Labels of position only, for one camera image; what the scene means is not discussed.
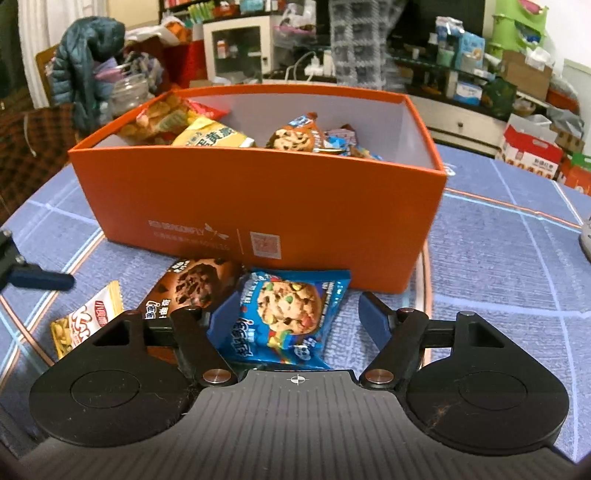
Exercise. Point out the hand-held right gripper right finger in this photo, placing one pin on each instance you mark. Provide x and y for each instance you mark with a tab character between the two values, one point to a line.
374	314

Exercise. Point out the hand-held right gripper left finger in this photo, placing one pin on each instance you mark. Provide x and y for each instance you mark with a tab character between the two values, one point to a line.
224	313

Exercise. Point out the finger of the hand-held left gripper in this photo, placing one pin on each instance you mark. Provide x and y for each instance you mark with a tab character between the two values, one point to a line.
41	279

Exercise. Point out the brown cookie packet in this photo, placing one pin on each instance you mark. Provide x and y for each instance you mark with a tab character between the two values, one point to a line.
194	281

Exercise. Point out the orange cardboard box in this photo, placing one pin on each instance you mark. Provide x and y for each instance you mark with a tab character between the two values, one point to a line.
277	207

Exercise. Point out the orange yellow snack packet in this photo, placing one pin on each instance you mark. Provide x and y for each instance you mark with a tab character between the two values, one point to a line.
157	117

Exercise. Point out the white yellow peanut packet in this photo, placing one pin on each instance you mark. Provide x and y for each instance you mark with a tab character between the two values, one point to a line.
78	323

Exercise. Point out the brown checkered cloth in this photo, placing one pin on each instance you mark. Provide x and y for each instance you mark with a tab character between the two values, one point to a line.
32	157

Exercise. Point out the blue white snack packet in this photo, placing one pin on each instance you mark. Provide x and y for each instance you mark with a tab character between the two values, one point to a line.
339	138

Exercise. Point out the orange blue cookie packet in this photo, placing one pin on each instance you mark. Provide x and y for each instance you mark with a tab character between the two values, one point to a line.
293	138

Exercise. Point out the red snack packet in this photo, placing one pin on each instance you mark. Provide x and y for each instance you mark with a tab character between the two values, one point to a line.
207	109

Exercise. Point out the glass jar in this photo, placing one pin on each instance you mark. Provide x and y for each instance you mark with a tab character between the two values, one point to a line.
129	94

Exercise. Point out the wooden chair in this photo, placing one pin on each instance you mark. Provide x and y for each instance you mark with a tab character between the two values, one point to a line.
45	69

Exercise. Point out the white television stand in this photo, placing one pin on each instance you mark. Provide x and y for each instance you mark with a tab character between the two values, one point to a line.
461	122

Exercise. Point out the dark teal puffer jacket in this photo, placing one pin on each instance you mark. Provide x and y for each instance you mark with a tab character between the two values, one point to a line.
83	64

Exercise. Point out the grey shoe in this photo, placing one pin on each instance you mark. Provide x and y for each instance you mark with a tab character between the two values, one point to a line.
586	237

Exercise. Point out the red white gift box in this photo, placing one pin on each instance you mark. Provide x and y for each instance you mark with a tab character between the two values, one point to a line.
531	147

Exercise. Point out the blue tissue box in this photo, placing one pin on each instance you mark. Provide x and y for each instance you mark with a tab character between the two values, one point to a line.
467	92

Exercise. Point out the orange gift box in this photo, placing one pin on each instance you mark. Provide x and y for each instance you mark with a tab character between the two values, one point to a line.
577	175

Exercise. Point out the dark green bag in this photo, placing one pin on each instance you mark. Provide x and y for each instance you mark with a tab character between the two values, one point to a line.
498	99

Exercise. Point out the red gift bag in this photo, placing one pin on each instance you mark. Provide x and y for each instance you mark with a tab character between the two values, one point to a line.
184	64

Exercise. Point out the white power strip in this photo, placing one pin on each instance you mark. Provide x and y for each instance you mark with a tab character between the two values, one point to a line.
314	68

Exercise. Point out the white glass door cabinet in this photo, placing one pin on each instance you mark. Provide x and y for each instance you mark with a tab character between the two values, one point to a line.
240	50

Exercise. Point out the white orange plastic bag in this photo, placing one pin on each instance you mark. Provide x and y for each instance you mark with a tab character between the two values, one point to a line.
159	30

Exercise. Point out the blue white carton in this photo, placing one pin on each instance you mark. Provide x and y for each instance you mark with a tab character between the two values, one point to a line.
471	50

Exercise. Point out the closed brown cardboard box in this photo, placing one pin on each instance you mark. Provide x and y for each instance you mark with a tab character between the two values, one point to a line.
526	74

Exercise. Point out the dark bookshelf with books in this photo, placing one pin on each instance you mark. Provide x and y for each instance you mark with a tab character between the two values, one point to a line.
198	8

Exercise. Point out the black television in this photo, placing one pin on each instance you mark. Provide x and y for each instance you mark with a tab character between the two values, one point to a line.
452	14

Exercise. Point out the green plastic rack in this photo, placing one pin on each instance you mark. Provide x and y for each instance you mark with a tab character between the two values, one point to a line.
512	27

